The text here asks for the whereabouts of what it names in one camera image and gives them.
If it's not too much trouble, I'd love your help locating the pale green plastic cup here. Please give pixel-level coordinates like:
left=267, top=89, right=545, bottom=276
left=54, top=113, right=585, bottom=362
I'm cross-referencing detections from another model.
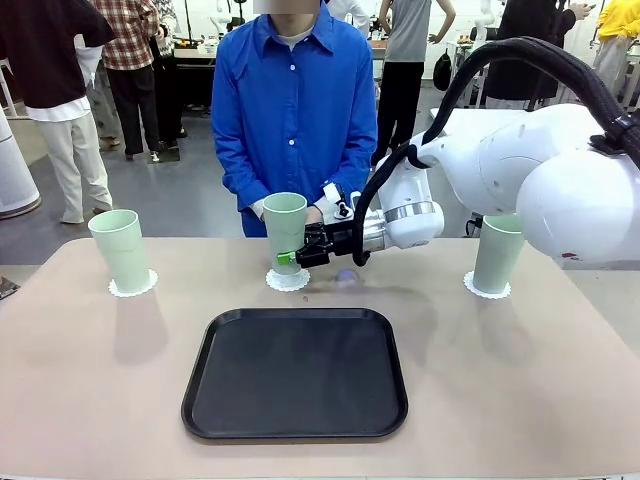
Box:
left=472, top=213, right=526, bottom=295
left=87, top=209, right=153, bottom=295
left=262, top=192, right=309, bottom=276

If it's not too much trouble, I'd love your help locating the person in yellow top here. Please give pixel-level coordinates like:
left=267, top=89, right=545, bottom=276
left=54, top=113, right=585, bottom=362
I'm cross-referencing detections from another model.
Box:
left=592, top=0, right=640, bottom=96

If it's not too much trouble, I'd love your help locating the background work table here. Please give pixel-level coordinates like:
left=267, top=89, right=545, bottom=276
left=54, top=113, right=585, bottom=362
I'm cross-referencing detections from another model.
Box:
left=172, top=37, right=221, bottom=116

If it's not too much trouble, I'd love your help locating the person's right forearm blue sleeve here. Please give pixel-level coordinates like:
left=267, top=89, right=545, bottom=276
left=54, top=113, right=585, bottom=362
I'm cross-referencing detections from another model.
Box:
left=222, top=164, right=266, bottom=224

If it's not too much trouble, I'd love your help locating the person in dark patterned top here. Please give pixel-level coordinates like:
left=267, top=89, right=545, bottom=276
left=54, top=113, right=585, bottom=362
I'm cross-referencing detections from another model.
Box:
left=149, top=0, right=189, bottom=151

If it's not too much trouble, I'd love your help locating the black plastic tray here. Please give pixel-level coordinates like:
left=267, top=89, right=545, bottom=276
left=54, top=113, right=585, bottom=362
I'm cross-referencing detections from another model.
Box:
left=180, top=307, right=410, bottom=441

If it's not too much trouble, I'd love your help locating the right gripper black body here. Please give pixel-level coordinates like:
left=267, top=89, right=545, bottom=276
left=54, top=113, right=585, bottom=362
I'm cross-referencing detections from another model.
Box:
left=322, top=222, right=358, bottom=261

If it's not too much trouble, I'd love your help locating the person in grey shirt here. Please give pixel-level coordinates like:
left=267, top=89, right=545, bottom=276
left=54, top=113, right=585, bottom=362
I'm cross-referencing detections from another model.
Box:
left=372, top=0, right=457, bottom=166

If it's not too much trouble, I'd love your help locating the white cylindrical column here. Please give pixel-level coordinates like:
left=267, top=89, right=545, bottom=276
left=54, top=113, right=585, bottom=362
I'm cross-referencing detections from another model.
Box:
left=0, top=107, right=42, bottom=217

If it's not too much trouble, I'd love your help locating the person's left forearm blue sleeve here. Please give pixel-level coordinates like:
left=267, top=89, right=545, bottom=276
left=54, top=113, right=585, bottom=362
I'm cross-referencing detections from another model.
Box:
left=319, top=159, right=377, bottom=201

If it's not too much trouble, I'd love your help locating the black backpack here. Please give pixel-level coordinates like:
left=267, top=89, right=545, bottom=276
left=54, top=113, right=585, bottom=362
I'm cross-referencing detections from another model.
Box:
left=432, top=47, right=454, bottom=91

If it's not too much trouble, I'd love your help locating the person in black top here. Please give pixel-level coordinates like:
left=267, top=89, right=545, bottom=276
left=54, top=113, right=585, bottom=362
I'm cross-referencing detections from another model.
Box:
left=0, top=0, right=121, bottom=225

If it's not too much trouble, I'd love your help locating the person in blue shirt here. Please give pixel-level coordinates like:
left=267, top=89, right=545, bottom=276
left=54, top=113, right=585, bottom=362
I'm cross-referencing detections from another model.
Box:
left=210, top=0, right=379, bottom=239

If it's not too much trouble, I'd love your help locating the white scalloped paper coaster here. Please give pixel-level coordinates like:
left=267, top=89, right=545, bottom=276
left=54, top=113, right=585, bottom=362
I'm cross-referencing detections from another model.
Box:
left=108, top=268, right=160, bottom=300
left=462, top=270, right=514, bottom=301
left=265, top=268, right=311, bottom=293

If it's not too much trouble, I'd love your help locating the person in plaid shirt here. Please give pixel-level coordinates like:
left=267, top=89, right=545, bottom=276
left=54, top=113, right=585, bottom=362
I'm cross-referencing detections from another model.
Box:
left=92, top=0, right=166, bottom=161

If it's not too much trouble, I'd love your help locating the person in black clothes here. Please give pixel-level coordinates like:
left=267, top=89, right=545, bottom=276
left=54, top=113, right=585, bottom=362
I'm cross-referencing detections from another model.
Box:
left=482, top=0, right=591, bottom=101

